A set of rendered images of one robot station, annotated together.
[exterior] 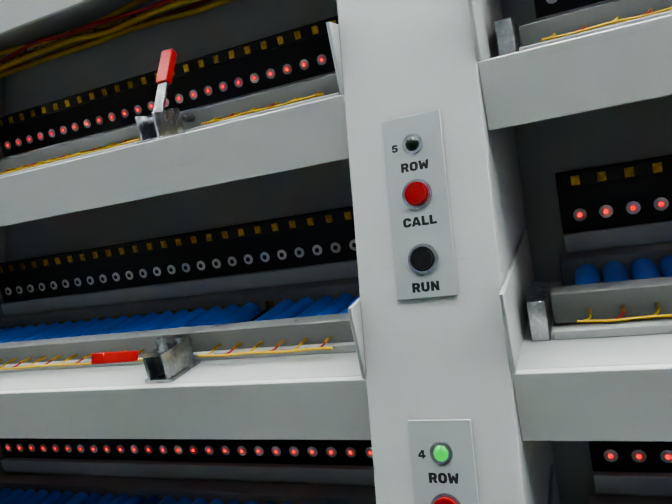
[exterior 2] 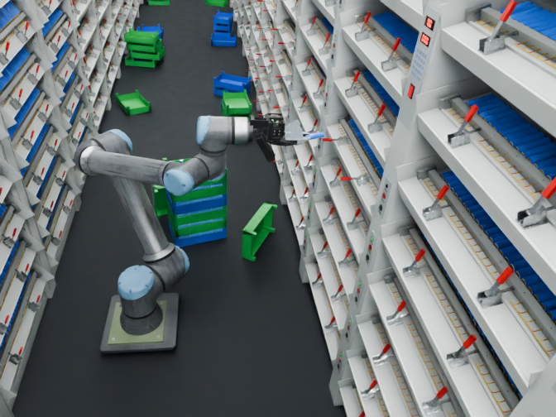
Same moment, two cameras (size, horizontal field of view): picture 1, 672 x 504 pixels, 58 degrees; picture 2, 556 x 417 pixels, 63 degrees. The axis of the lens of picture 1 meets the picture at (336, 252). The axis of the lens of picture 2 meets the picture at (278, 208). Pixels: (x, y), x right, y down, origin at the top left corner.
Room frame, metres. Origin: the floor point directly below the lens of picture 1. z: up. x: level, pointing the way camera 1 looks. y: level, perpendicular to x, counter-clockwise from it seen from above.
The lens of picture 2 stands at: (-0.48, -0.76, 1.79)
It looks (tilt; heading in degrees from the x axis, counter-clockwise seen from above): 37 degrees down; 55
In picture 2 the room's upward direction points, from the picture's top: 5 degrees clockwise
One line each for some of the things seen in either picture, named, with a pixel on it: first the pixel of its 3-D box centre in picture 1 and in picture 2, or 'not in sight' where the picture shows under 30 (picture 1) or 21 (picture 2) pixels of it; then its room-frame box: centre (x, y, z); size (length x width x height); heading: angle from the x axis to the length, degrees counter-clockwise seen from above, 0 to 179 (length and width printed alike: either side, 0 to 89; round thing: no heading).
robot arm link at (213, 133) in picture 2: not in sight; (215, 131); (0.10, 0.46, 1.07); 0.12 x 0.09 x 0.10; 156
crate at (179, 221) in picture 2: not in sight; (196, 205); (0.33, 1.18, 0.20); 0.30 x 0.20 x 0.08; 171
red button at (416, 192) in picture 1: (417, 194); not in sight; (0.39, -0.06, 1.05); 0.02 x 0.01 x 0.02; 67
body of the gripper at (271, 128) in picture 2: not in sight; (266, 129); (0.26, 0.39, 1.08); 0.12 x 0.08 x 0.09; 156
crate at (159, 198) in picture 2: not in sight; (179, 196); (0.32, 1.43, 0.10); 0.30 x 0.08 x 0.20; 176
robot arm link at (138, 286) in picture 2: not in sight; (138, 289); (-0.17, 0.66, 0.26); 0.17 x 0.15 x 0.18; 24
